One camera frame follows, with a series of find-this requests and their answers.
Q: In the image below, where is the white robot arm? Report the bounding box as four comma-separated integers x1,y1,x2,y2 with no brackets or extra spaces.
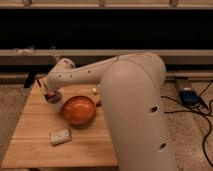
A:
39,52,178,171

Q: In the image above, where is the orange bowl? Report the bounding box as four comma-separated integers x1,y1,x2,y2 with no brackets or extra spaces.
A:
61,96,96,126

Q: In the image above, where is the speckled sponge block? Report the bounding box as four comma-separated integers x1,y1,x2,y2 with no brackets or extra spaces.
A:
50,129,71,146

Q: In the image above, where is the small dark brown object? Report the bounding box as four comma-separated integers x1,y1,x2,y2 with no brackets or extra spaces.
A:
96,100,102,107

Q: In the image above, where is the wooden table board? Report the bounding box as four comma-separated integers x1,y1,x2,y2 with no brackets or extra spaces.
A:
2,83,117,168

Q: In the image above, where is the blue power adapter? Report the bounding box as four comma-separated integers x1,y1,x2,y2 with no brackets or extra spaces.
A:
179,90,199,106

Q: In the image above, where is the long metal rail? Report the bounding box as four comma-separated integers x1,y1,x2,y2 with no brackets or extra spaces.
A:
0,49,213,65

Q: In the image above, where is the black cable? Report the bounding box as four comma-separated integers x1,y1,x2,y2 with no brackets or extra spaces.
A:
160,78,213,169

